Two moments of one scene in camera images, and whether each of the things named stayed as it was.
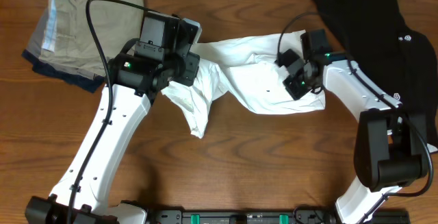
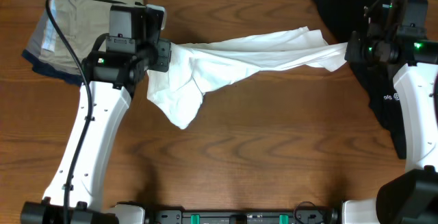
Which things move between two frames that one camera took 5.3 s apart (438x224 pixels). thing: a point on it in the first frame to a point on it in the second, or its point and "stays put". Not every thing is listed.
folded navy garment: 43,68 stays put
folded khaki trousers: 63,35 stays put
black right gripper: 295,92 to 353,54
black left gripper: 193,64 to 164,50
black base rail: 271,216 stays put
